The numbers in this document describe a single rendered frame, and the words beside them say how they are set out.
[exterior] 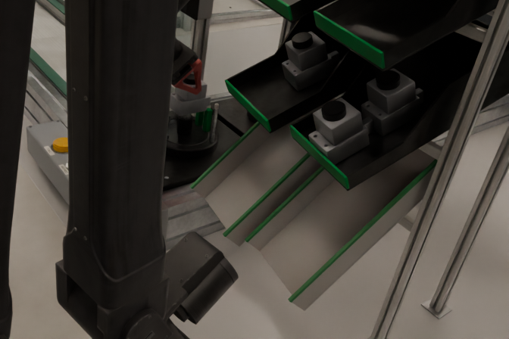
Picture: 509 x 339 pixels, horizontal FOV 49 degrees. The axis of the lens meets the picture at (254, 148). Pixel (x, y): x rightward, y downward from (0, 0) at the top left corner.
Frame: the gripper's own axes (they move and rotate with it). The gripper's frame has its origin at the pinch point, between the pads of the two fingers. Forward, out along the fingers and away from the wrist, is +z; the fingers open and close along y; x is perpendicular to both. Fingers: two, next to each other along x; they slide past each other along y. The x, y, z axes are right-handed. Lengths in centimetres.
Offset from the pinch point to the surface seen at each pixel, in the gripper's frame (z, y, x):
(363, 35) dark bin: -24.7, -41.5, -12.3
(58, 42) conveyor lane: 15, 67, 11
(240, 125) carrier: 18.9, 0.2, -3.8
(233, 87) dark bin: -14.2, -22.7, -0.8
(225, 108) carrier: 19.8, 7.9, -4.9
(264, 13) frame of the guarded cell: 73, 82, -57
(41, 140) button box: -4.6, 12.2, 27.8
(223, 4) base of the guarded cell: 71, 100, -50
